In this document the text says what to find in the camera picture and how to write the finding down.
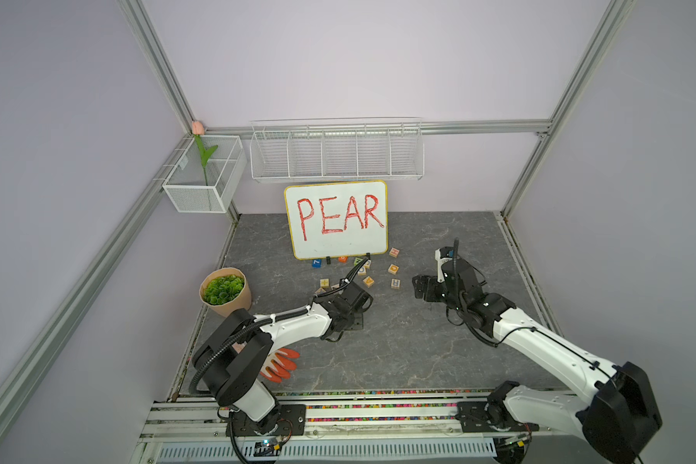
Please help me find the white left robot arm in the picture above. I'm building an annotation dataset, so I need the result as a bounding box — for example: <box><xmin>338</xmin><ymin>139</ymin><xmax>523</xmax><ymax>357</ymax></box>
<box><xmin>189</xmin><ymin>255</ymin><xmax>373</xmax><ymax>428</ymax></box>

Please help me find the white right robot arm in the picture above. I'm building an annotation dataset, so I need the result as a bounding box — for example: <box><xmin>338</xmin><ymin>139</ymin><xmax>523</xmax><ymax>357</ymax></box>
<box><xmin>412</xmin><ymin>245</ymin><xmax>663</xmax><ymax>463</ymax></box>

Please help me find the whiteboard with red PEAR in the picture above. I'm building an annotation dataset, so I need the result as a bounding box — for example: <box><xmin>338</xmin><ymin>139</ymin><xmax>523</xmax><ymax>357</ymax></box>
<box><xmin>283</xmin><ymin>180</ymin><xmax>389</xmax><ymax>260</ymax></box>

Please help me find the potted green plant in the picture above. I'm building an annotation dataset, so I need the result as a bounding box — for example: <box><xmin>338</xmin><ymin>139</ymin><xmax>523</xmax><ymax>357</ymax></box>
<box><xmin>199</xmin><ymin>268</ymin><xmax>252</xmax><ymax>317</ymax></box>

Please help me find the white ventilation grille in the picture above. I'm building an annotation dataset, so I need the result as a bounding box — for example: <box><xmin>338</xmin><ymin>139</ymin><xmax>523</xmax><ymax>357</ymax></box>
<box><xmin>157</xmin><ymin>437</ymin><xmax>498</xmax><ymax>463</ymax></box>

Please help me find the small white mesh basket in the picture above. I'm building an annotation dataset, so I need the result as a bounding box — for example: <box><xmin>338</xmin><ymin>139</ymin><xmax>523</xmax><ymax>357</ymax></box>
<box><xmin>162</xmin><ymin>135</ymin><xmax>247</xmax><ymax>214</ymax></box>

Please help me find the artificial pink tulip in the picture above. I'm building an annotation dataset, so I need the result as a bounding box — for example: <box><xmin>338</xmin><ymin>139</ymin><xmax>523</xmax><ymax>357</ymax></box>
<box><xmin>191</xmin><ymin>121</ymin><xmax>218</xmax><ymax>186</ymax></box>

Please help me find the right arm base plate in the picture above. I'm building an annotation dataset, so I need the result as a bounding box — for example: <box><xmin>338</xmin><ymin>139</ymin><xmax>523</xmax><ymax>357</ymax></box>
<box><xmin>454</xmin><ymin>400</ymin><xmax>537</xmax><ymax>433</ymax></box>

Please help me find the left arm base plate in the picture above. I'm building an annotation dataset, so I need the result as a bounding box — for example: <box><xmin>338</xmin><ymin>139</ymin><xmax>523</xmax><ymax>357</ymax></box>
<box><xmin>229</xmin><ymin>403</ymin><xmax>307</xmax><ymax>437</ymax></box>

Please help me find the long white wire basket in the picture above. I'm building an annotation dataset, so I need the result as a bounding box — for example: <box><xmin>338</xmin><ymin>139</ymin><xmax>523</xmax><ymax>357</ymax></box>
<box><xmin>249</xmin><ymin>117</ymin><xmax>425</xmax><ymax>183</ymax></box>

